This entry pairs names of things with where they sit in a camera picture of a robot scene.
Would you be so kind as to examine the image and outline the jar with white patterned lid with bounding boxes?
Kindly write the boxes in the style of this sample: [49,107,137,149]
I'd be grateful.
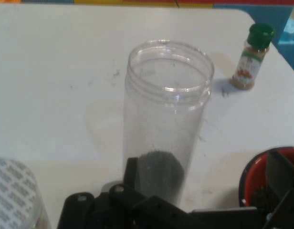
[0,156,52,229]

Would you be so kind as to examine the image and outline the red bowl with black rim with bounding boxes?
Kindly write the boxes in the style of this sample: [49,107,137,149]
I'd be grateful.
[238,146,294,208]

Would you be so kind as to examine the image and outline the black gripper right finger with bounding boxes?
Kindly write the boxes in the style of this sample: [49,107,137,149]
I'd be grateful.
[263,150,294,229]

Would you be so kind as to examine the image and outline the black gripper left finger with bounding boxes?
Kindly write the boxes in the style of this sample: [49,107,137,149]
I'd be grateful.
[56,156,210,229]

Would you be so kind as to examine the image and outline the tall clear plastic jar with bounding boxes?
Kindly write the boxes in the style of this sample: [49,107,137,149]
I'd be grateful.
[122,40,215,208]

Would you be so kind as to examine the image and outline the spice bottle with green cap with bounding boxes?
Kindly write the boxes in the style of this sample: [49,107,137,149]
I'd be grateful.
[230,23,275,91]

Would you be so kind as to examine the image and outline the black seeds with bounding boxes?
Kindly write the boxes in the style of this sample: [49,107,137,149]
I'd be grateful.
[135,150,186,203]

